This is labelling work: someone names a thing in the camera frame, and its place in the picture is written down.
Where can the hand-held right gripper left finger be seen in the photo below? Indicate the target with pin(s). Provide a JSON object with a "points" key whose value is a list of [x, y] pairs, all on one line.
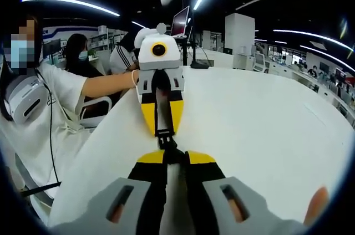
{"points": [[133, 193]]}

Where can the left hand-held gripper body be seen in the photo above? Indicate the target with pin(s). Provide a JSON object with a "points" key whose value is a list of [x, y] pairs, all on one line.
{"points": [[158, 57]]}

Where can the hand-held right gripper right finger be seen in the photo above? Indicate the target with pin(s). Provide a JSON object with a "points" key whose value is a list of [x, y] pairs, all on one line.
{"points": [[219, 193]]}

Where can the person's right hand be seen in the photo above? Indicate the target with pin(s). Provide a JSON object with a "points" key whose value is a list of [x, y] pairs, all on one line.
{"points": [[316, 204]]}

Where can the black laptop stand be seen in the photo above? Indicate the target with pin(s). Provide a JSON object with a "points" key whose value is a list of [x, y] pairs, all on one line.
{"points": [[195, 53]]}

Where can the open laptop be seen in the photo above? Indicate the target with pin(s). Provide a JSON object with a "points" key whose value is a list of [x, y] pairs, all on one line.
{"points": [[179, 21]]}

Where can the white armchair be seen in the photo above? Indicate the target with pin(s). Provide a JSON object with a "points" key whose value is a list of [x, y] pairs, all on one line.
{"points": [[95, 109]]}

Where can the small black box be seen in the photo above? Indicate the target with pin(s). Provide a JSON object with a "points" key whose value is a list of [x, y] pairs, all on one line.
{"points": [[228, 51]]}

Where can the person's upper body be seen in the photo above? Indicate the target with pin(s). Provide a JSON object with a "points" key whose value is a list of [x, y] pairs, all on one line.
{"points": [[65, 85]]}

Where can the white office chair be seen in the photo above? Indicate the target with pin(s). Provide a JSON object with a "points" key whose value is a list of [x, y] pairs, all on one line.
{"points": [[259, 61]]}

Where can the white chest device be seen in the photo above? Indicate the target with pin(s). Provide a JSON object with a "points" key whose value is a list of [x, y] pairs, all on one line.
{"points": [[25, 100]]}

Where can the thin ceiling light strip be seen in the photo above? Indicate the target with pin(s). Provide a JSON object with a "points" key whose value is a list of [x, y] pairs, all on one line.
{"points": [[330, 53], [313, 35]]}

